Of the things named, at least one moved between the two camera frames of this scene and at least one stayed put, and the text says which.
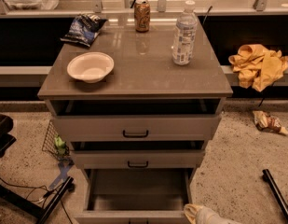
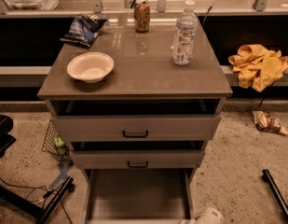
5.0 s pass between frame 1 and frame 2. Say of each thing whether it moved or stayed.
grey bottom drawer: stayed
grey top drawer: stayed
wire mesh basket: stayed
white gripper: moved
